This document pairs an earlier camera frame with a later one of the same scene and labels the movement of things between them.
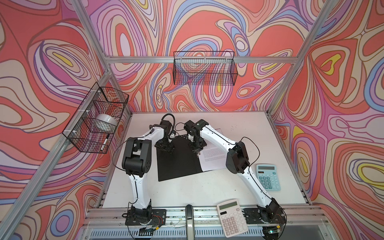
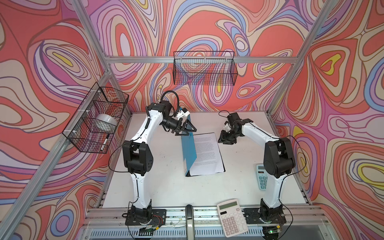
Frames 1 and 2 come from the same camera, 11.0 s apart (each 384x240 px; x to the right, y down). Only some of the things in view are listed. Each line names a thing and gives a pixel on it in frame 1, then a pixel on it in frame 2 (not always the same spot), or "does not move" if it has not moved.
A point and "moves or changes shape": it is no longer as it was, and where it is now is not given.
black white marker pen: (104, 142) does not move
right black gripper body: (198, 144) to (230, 137)
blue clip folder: (183, 161) moves or changes shape
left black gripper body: (166, 145) to (172, 124)
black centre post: (190, 232) does not move
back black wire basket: (204, 68) does not move
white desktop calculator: (232, 218) does not move
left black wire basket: (91, 127) does not move
